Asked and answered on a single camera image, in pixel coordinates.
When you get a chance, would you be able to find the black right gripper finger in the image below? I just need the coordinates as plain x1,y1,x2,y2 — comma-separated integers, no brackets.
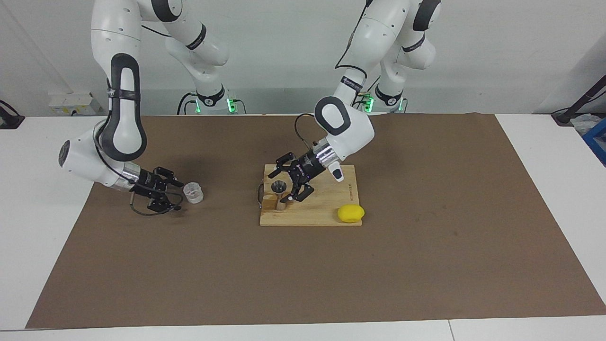
155,166,186,188
147,189,183,213

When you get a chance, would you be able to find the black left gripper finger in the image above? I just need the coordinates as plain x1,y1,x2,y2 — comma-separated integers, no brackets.
268,152,297,179
283,180,315,204

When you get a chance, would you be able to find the metal double jigger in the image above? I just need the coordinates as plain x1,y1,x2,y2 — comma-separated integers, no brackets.
270,178,291,211

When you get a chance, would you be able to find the small clear glass cup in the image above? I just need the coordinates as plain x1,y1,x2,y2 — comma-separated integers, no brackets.
183,182,205,204

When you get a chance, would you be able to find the wooden cutting board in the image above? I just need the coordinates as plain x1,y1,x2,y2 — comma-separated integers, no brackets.
256,164,363,227

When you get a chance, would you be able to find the yellow lemon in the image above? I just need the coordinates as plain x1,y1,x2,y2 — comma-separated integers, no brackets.
337,204,365,223

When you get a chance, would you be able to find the brown paper table mat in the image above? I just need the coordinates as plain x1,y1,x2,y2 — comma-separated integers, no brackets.
25,113,606,329

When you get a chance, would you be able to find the black table clamp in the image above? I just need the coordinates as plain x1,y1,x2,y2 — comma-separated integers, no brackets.
0,100,26,129

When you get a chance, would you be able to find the clear plastic bag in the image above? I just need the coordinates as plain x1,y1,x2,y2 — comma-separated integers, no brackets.
570,113,603,137

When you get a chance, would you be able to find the black tripod leg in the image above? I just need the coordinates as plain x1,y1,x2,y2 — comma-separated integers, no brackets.
552,75,606,126

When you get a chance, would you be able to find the blue box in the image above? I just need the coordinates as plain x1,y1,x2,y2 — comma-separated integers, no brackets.
582,117,606,166

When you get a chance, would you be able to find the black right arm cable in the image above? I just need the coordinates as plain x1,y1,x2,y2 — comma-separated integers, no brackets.
95,121,183,217

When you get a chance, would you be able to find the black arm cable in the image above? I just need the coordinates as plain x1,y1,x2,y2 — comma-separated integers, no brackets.
294,0,375,148
95,121,183,217

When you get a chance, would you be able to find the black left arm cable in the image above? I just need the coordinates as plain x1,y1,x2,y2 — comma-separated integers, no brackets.
294,0,375,148

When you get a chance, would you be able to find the black base cable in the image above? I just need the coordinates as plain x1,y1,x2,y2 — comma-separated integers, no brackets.
178,92,197,115
357,76,382,113

